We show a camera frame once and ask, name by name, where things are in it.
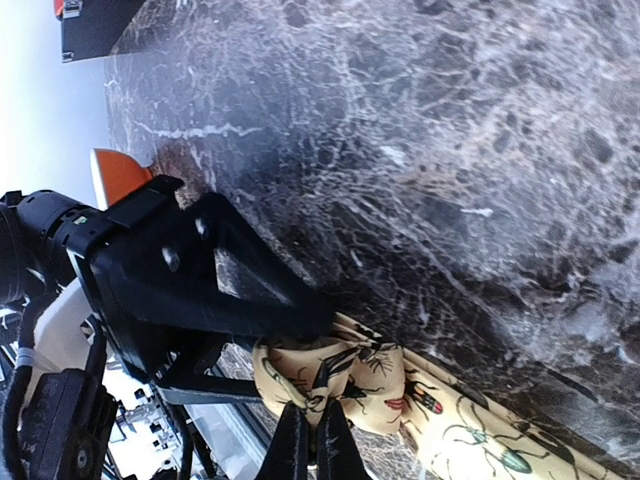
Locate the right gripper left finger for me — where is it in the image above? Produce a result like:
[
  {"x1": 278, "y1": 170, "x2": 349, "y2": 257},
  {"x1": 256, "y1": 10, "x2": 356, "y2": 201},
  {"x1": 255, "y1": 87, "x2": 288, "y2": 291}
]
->
[{"x1": 257, "y1": 402, "x2": 310, "y2": 480}]

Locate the black display box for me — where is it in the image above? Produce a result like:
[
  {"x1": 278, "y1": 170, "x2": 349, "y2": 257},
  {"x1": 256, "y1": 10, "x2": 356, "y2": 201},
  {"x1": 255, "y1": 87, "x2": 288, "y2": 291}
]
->
[{"x1": 53, "y1": 0, "x2": 145, "y2": 63}]

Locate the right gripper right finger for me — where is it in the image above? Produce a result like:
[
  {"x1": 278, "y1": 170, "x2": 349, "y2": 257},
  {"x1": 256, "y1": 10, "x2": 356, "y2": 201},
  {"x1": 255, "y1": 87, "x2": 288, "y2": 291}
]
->
[{"x1": 316, "y1": 399, "x2": 371, "y2": 480}]

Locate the yellow beetle-pattern tie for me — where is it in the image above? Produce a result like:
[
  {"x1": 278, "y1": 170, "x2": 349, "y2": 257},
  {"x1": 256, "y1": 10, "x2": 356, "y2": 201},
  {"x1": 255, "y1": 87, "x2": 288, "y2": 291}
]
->
[{"x1": 252, "y1": 314, "x2": 617, "y2": 479}]

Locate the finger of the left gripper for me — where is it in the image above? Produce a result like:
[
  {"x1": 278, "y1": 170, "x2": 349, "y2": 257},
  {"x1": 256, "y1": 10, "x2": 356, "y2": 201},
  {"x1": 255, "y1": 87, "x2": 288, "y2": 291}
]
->
[{"x1": 154, "y1": 339, "x2": 261, "y2": 405}]

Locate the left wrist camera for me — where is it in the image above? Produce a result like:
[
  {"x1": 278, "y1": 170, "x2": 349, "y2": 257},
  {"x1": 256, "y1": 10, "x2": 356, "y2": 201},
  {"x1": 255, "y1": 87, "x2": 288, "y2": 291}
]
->
[{"x1": 3, "y1": 369, "x2": 117, "y2": 479}]

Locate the white bowl orange outside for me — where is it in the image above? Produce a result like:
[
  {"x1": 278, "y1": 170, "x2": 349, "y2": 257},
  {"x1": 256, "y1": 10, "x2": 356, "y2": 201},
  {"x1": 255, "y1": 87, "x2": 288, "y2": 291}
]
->
[{"x1": 90, "y1": 149, "x2": 153, "y2": 210}]

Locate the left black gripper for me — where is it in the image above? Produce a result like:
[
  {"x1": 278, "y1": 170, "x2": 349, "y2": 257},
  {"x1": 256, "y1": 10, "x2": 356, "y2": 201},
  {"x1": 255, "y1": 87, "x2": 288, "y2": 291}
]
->
[{"x1": 1, "y1": 175, "x2": 334, "y2": 380}]

